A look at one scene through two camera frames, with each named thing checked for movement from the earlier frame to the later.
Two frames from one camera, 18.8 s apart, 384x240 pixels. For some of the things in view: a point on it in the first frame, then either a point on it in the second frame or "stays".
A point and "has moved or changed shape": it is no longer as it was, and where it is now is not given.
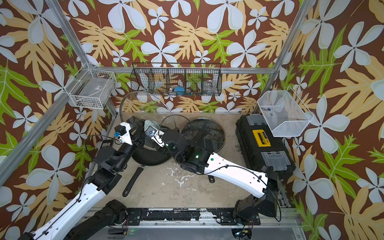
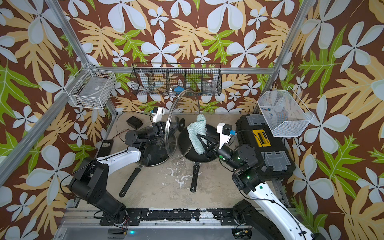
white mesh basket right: x=285 y=115 stays
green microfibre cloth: x=153 y=124 has moved or changed shape
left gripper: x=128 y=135 → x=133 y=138
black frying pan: x=210 y=177 → x=186 y=149
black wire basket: x=177 y=79 stays
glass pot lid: x=149 y=107 → x=155 y=149
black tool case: x=261 y=152 stays
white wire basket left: x=91 y=88 stays
